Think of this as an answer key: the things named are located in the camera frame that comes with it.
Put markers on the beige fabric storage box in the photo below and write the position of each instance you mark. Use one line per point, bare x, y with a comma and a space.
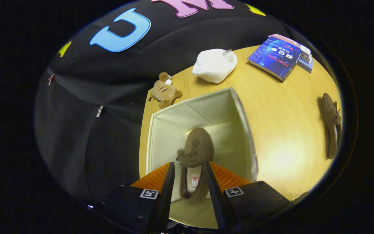
174, 123

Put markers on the light blue book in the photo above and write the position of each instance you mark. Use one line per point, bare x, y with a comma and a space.
305, 66

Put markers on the pink cover book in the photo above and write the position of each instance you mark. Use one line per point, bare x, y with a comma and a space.
287, 39

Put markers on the blue cover book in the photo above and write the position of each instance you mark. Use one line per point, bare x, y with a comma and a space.
276, 58

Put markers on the brown fuzzy slipper shoe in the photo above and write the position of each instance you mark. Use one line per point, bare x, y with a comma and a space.
198, 146
330, 117

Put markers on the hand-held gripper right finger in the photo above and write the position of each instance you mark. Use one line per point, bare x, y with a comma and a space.
218, 201

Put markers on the white plush toy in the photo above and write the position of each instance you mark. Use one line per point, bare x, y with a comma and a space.
213, 65

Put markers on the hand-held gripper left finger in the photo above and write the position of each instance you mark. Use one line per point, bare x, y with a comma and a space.
167, 195

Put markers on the brown striped plush toy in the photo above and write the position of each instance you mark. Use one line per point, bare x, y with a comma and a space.
164, 92

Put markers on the black backdrop cloth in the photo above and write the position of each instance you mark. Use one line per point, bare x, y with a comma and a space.
86, 146

